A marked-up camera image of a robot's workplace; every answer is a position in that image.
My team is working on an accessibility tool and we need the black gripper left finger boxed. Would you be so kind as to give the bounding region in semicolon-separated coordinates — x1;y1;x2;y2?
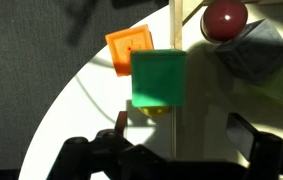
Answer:
114;110;129;138

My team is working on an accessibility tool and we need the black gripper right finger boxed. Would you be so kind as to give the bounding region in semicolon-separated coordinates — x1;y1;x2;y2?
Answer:
226;112;260;161

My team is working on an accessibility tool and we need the green block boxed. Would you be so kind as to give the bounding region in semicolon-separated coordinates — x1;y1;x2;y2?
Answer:
130;49;187;108

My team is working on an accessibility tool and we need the yellow block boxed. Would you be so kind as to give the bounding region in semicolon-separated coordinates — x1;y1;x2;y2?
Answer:
138;105;171;118

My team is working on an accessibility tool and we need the wooden tray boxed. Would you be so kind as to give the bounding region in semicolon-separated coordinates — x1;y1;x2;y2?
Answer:
169;0;283;159

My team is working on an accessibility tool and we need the orange block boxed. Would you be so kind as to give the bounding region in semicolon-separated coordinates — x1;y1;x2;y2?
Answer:
105;24;155;78

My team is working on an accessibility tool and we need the grey block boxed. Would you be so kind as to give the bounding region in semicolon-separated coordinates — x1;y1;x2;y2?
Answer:
214;18;283;83

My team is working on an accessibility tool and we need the dark red ball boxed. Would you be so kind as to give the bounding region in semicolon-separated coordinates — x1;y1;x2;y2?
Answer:
200;0;249;44

